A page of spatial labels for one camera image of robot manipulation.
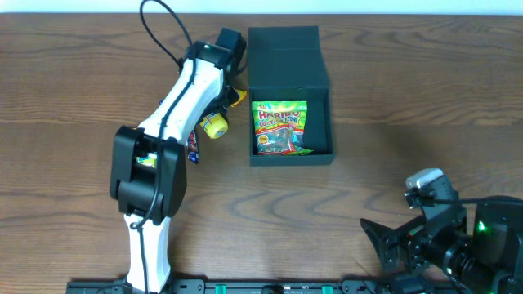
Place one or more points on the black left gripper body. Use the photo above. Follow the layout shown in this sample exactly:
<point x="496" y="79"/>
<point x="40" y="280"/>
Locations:
<point x="223" y="108"/>

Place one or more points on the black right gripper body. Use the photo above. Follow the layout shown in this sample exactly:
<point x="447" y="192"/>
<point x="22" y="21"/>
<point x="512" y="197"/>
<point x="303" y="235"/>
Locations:
<point x="397" y="246"/>

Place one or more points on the small orange candy packet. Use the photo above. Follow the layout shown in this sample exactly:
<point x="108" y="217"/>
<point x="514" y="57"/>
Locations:
<point x="239" y="97"/>

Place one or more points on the black gift box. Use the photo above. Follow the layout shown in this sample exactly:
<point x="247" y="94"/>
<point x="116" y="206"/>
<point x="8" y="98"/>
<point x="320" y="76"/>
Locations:
<point x="286" y="64"/>

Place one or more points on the yellow Mentos bottle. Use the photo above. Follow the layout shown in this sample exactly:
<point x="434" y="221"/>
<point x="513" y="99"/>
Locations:
<point x="214" y="125"/>

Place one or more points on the green Haribo gummy bag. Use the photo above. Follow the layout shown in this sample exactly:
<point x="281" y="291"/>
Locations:
<point x="279" y="127"/>

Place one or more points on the dark blue chocolate bar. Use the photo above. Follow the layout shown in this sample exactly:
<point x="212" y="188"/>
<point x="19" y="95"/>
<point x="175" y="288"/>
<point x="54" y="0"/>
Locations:
<point x="192" y="147"/>

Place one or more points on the green Pretz snack box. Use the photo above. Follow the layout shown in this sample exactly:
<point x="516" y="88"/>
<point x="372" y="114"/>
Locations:
<point x="147" y="160"/>

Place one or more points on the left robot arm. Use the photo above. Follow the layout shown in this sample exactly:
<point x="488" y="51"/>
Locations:
<point x="148" y="174"/>

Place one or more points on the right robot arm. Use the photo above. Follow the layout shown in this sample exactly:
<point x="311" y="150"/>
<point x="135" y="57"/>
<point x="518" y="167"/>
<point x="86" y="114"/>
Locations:
<point x="475" y="242"/>

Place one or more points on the black mounting rail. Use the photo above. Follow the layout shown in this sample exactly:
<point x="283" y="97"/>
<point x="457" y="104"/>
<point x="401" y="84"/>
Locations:
<point x="401" y="285"/>

